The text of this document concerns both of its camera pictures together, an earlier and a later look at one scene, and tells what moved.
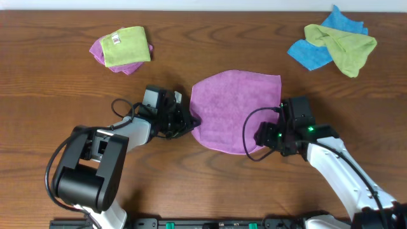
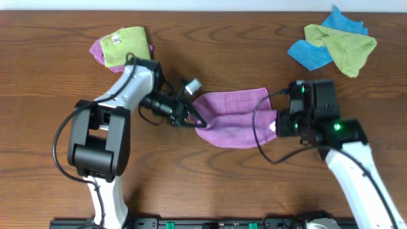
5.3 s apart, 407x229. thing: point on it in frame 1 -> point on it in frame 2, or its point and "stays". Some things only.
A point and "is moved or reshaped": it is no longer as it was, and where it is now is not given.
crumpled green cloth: [348, 50] stays
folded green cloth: [127, 46] stays
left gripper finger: [193, 121] -> [195, 111]
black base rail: [189, 223] stays
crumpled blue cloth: [311, 56] stays
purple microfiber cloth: [223, 101] is moved or reshaped
